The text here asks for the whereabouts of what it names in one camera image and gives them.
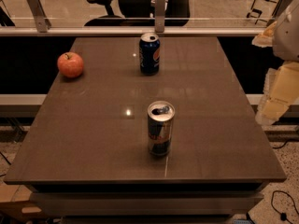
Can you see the black office chair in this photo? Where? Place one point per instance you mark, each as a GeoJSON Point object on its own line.
{"type": "Point", "coordinates": [141, 13]}

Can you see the brown table with drawers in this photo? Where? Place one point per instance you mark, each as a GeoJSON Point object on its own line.
{"type": "Point", "coordinates": [87, 152]}

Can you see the middle metal bracket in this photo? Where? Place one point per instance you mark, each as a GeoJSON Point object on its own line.
{"type": "Point", "coordinates": [159, 15]}

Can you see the right metal bracket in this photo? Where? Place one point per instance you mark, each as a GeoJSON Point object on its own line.
{"type": "Point", "coordinates": [280, 7]}

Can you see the red apple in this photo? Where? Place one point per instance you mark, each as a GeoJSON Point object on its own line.
{"type": "Point", "coordinates": [70, 64]}

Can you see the left metal bracket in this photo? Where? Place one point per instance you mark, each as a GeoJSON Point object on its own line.
{"type": "Point", "coordinates": [41, 21]}

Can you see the blue pepsi can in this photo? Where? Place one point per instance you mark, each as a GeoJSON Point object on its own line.
{"type": "Point", "coordinates": [149, 54]}

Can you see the silver red bull can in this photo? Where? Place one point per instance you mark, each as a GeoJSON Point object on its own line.
{"type": "Point", "coordinates": [160, 126]}

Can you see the yellow black cart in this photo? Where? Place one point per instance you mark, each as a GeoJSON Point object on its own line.
{"type": "Point", "coordinates": [262, 10]}

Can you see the metal bracket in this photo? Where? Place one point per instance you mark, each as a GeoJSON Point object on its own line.
{"type": "Point", "coordinates": [159, 15]}
{"type": "Point", "coordinates": [41, 21]}
{"type": "Point", "coordinates": [280, 7]}

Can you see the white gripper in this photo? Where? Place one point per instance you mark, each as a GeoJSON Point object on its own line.
{"type": "Point", "coordinates": [287, 36]}

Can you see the white horizontal rail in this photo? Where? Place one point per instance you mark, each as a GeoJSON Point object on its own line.
{"type": "Point", "coordinates": [132, 31]}

